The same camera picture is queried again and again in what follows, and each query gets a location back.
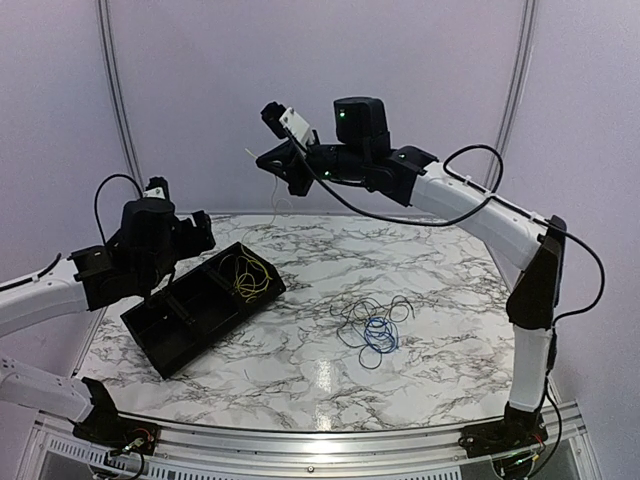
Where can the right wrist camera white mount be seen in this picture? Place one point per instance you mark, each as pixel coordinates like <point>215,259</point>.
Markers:
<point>286,120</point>

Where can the aluminium front frame rail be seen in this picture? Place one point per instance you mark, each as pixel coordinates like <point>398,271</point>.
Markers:
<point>193,451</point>

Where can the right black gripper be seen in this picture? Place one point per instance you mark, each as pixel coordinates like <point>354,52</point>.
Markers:
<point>293,167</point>

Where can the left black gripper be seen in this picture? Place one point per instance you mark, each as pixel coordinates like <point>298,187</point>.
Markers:
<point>163,298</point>

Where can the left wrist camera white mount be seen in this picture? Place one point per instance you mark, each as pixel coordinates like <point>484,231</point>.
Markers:
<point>157,187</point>

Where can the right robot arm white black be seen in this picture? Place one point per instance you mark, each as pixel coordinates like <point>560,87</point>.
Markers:
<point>363,157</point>

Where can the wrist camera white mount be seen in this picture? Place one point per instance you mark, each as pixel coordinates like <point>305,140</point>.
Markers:
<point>286,120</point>
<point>157,187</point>

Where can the black compartment tray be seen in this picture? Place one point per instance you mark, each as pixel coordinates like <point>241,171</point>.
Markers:
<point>181,321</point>

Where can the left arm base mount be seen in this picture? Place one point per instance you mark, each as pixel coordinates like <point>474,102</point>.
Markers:
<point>122,435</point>

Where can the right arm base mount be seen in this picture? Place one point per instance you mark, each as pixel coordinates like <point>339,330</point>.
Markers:
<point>516,429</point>

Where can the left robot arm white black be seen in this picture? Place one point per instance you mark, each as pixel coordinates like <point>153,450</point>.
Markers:
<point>145,249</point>

